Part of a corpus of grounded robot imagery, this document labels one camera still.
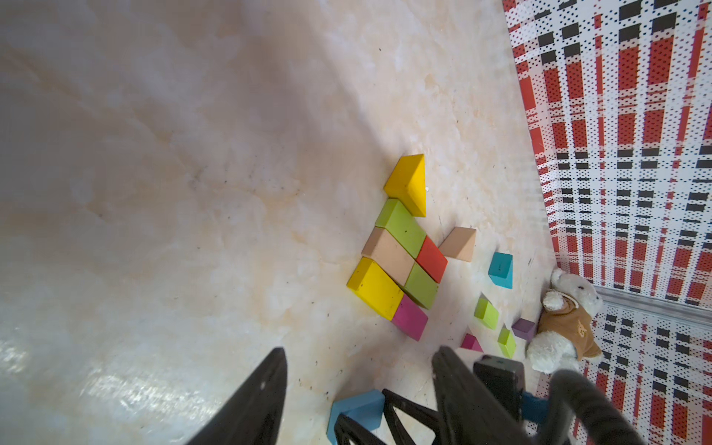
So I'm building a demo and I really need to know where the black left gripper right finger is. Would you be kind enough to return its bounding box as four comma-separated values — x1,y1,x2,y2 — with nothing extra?
432,346,532,444

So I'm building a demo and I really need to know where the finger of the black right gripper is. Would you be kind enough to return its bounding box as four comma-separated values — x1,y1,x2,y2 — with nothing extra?
334,413,385,445
382,389,441,445

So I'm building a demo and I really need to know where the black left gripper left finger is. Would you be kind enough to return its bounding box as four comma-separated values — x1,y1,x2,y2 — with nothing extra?
189,348,287,444

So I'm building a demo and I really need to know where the blue rectangular block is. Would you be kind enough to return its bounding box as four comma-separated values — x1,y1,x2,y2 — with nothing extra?
326,389,386,444

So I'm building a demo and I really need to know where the light green block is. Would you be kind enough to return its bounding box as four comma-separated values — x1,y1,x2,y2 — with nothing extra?
497,326,517,359
375,198,426,259
473,295,500,330
402,263,439,310

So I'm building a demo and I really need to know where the magenta rectangular block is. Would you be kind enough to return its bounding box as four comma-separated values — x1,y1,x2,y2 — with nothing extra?
391,295,428,341

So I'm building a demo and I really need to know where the yellow rectangular block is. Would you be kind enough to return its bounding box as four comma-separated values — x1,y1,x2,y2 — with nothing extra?
347,257,404,321

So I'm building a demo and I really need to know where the red block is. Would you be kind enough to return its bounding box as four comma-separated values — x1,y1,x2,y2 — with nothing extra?
415,237,448,284

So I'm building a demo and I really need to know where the natural wood rectangular block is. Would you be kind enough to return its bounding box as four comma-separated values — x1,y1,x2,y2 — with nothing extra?
362,227,415,287

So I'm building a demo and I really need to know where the natural wood triangle block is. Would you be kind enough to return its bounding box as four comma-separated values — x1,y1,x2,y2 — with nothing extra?
439,226,477,263

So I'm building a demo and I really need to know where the yellow triangle block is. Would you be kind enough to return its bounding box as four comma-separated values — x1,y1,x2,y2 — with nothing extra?
384,154,426,218

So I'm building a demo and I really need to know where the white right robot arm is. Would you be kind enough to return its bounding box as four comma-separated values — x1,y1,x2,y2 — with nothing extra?
381,346,643,444

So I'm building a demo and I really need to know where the magenta block under arm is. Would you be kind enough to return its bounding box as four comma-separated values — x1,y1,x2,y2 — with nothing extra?
461,333,483,352

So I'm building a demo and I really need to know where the purple triangle block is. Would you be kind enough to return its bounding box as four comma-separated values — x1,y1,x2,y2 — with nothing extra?
512,318,537,342

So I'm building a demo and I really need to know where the white teddy bear brown shirt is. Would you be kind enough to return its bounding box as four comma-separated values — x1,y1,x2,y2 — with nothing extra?
527,268,604,375

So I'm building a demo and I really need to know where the teal triangle block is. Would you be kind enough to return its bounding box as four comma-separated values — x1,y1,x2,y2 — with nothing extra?
488,251,514,289

